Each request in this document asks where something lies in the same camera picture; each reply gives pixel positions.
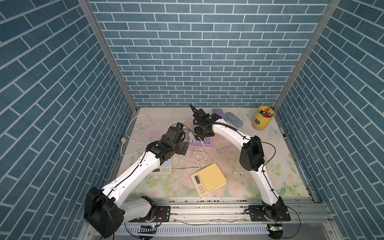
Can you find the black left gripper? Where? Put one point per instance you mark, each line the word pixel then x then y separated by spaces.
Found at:
pixel 181 149

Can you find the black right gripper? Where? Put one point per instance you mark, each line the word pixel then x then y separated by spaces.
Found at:
pixel 196 131

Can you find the blue electronic kitchen scale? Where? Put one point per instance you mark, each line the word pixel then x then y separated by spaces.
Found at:
pixel 164 169

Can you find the yellow electronic kitchen scale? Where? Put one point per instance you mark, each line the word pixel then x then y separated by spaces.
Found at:
pixel 208 180

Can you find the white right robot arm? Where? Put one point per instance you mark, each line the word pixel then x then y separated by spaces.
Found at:
pixel 251 157

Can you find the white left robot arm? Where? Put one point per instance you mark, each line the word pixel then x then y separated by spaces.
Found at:
pixel 105 210

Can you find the purple pencil case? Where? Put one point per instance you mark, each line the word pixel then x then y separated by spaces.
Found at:
pixel 220 113

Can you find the purple power strip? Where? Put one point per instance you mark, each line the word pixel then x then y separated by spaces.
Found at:
pixel 197 143

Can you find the blue pencil case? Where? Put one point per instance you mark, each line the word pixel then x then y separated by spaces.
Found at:
pixel 234 119

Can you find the floral table mat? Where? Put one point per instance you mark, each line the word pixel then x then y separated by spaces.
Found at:
pixel 152 123

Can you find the yellow pen cup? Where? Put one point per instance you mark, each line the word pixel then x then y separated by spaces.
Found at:
pixel 263 117

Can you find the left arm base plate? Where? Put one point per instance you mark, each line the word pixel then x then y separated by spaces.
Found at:
pixel 161 214

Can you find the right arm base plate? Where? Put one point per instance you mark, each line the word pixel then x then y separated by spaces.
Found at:
pixel 260 213

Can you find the aluminium mounting rail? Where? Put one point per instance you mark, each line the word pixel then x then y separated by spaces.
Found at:
pixel 220 211

